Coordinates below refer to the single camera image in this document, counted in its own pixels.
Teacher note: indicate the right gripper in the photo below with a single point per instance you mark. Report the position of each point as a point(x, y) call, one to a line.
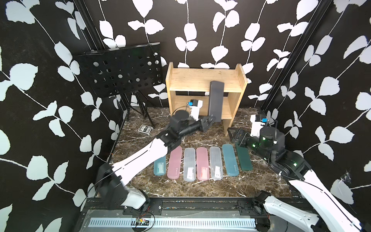
point(245, 135)

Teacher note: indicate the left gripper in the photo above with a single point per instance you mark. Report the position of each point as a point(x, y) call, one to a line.
point(201, 124)

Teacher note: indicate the dark grey pencil case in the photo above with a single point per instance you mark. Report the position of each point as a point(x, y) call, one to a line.
point(216, 95)

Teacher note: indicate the dark green pencil case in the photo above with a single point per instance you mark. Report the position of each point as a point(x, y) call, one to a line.
point(244, 158)

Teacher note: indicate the teal pencil case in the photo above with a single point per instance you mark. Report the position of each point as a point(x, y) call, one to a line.
point(230, 160)

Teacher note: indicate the clear white pencil case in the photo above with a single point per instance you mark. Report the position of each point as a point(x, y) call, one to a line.
point(216, 164)

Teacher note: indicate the frosted white pencil case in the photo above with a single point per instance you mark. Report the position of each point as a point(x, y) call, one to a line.
point(189, 164)

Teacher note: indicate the pink pencil case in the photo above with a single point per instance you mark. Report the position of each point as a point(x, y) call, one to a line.
point(202, 163)
point(174, 163)

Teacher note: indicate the light blue pencil case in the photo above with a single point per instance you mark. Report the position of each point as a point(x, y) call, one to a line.
point(160, 166)

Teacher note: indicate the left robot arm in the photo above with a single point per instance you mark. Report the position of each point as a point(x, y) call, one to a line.
point(111, 182)

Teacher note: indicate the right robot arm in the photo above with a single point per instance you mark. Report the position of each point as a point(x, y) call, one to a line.
point(329, 216)

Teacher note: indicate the wooden two-tier shelf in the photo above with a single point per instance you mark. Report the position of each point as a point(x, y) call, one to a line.
point(198, 80)

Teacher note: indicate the black white tag card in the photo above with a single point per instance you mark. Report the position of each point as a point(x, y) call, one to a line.
point(145, 129)

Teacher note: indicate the black perforated music stand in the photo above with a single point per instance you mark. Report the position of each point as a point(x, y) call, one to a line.
point(125, 71)

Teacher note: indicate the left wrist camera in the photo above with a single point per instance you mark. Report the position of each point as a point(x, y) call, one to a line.
point(195, 106)

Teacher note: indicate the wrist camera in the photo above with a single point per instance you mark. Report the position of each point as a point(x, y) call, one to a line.
point(195, 106)
point(258, 122)

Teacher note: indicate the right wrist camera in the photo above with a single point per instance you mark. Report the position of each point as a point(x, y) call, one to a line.
point(258, 122)

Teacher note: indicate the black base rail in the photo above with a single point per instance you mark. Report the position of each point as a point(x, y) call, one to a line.
point(158, 205)

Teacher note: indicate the white slotted cable duct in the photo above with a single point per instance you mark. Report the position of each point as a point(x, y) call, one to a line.
point(193, 223)

